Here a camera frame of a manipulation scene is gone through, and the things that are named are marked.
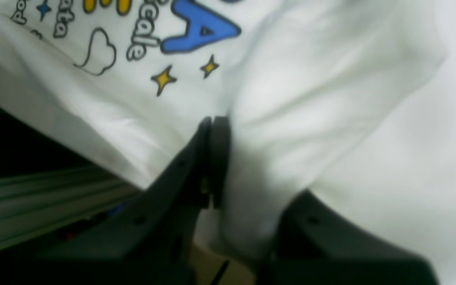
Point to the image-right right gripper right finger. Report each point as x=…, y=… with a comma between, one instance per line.
x=314, y=245

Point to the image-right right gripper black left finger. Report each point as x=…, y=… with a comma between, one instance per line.
x=149, y=242

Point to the white printed T-shirt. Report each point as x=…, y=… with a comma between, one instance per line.
x=125, y=83

